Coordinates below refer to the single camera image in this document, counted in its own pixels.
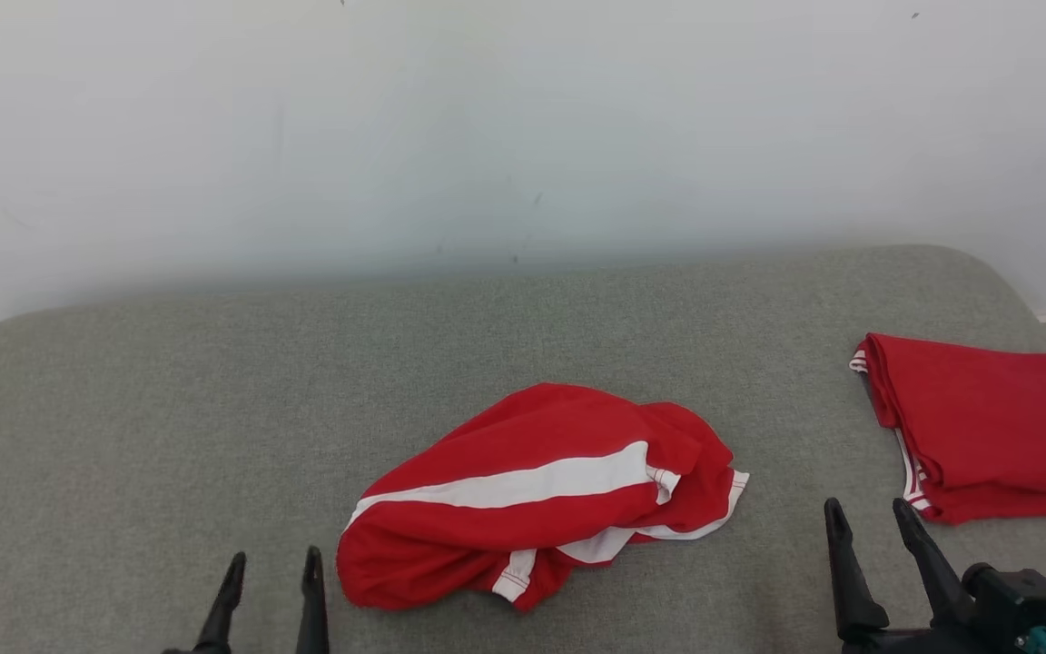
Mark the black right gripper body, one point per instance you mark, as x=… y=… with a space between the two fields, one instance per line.
x=922 y=643

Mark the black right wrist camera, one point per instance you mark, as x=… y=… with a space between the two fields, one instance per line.
x=1022 y=599

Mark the red t-shirt with black letters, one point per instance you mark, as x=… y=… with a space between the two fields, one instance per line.
x=995 y=427

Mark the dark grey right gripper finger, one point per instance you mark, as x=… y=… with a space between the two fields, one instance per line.
x=936 y=568
x=854 y=590

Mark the red shorts with white stripe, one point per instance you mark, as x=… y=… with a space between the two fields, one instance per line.
x=523 y=527

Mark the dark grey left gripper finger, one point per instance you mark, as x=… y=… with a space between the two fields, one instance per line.
x=312 y=609
x=219 y=613

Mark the grey fabric sofa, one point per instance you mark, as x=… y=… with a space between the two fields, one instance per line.
x=214 y=409

